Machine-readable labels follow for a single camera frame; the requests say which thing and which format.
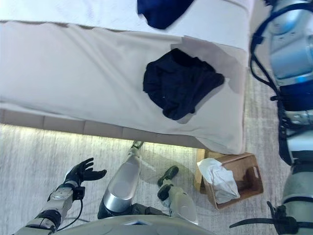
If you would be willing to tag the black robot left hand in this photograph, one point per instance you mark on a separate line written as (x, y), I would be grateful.
(80, 175)

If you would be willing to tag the black garment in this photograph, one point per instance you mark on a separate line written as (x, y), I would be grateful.
(178, 85)

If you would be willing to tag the white garment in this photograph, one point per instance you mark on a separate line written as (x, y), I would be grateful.
(220, 181)

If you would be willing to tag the blue garment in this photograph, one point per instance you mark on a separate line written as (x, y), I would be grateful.
(161, 12)

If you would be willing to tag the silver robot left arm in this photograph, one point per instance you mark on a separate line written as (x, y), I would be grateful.
(58, 198)

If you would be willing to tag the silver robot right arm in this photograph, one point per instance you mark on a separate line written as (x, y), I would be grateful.
(291, 49)

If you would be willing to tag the beige bed runner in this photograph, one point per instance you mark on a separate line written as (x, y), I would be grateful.
(73, 73)

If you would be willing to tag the white bed duvet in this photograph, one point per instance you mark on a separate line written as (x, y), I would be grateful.
(73, 9)

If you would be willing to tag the brown wicker basket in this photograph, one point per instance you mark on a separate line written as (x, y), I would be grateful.
(252, 176)

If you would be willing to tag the silver robot left leg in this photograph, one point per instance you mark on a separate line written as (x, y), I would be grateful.
(122, 186)

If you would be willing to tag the grey striped rug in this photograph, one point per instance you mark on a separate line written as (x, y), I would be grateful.
(36, 159)

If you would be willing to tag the grey robot torso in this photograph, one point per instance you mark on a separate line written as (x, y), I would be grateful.
(134, 227)

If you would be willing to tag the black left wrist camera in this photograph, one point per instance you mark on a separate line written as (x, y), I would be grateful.
(79, 193)

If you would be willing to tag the taupe upholstered bed frame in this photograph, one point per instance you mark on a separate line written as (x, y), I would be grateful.
(61, 123)

